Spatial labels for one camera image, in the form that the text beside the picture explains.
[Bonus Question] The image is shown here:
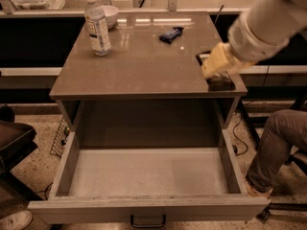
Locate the grey cabinet with glossy top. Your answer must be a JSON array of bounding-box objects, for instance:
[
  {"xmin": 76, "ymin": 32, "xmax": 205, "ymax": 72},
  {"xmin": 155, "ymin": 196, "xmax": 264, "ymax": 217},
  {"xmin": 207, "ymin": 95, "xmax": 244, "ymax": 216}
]
[{"xmin": 50, "ymin": 11, "xmax": 247, "ymax": 149}]

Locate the wire mesh basket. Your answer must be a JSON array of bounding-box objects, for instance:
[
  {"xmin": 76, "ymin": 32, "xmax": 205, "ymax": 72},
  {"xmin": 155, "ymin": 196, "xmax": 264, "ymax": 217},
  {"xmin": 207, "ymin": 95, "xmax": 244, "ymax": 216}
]
[{"xmin": 50, "ymin": 119, "xmax": 70, "ymax": 158}]

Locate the white shoe at bottom left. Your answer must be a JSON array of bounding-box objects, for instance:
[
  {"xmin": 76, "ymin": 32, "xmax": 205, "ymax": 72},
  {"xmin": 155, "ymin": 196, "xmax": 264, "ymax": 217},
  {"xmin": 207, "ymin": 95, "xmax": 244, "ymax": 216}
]
[{"xmin": 0, "ymin": 210, "xmax": 33, "ymax": 230}]

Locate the dark chair at left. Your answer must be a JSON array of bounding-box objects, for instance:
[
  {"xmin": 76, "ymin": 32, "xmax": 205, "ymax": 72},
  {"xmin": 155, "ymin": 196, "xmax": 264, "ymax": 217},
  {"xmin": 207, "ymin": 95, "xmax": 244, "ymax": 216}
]
[{"xmin": 0, "ymin": 105, "xmax": 41, "ymax": 201}]

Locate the open grey top drawer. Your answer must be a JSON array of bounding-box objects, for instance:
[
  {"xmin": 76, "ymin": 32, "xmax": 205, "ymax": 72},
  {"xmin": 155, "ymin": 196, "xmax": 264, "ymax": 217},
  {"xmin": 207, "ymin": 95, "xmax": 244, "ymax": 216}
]
[{"xmin": 29, "ymin": 129, "xmax": 268, "ymax": 223}]

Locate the dark chocolate rxbar wrapper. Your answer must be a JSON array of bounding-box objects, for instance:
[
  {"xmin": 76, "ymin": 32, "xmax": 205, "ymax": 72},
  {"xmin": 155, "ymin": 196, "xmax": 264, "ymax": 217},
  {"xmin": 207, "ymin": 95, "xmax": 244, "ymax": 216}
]
[{"xmin": 195, "ymin": 51, "xmax": 237, "ymax": 92}]

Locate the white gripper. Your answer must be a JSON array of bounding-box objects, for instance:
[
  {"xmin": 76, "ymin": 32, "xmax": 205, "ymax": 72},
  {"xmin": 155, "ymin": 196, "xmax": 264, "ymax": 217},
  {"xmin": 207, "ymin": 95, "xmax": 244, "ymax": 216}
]
[{"xmin": 201, "ymin": 12, "xmax": 289, "ymax": 79}]

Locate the black chair base at right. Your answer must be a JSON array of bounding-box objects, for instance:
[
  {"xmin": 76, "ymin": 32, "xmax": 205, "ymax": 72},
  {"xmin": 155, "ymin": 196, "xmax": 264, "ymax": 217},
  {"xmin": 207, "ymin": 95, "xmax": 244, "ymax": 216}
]
[{"xmin": 237, "ymin": 93, "xmax": 307, "ymax": 223}]

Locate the clear plastic water bottle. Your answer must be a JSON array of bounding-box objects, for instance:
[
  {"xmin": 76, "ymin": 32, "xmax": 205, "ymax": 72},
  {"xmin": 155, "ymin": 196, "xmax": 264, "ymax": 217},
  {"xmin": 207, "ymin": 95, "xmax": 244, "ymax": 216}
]
[{"xmin": 84, "ymin": 0, "xmax": 111, "ymax": 56}]

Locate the white ceramic bowl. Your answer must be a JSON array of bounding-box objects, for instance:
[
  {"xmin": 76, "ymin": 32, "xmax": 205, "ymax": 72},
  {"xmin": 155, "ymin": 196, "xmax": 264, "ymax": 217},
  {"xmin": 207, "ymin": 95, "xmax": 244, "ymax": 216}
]
[{"xmin": 103, "ymin": 5, "xmax": 119, "ymax": 28}]

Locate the blue snack bar wrapper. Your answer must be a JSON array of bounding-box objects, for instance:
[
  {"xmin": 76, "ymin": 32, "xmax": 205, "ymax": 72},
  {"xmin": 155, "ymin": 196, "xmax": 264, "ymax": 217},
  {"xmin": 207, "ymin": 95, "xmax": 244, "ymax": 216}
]
[{"xmin": 158, "ymin": 27, "xmax": 184, "ymax": 44}]

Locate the black cable on floor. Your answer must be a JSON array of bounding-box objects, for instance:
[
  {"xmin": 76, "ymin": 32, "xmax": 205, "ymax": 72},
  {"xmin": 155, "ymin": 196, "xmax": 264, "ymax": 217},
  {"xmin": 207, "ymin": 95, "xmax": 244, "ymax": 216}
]
[{"xmin": 231, "ymin": 112, "xmax": 249, "ymax": 157}]

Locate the black drawer handle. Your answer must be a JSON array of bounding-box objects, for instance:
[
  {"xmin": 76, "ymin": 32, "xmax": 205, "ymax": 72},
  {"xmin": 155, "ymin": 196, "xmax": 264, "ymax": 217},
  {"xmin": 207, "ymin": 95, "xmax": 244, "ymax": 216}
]
[{"xmin": 130, "ymin": 215, "xmax": 167, "ymax": 229}]

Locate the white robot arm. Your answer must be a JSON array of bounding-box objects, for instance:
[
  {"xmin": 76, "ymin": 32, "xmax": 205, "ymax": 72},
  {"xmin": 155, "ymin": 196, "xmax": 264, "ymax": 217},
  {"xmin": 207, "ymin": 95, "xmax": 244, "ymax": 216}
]
[{"xmin": 201, "ymin": 0, "xmax": 307, "ymax": 79}]

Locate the seated person in grey trousers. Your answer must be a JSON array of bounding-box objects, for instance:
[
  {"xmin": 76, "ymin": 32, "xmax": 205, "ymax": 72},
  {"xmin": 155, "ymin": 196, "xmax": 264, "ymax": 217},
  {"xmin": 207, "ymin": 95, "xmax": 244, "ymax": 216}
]
[{"xmin": 245, "ymin": 109, "xmax": 307, "ymax": 199}]

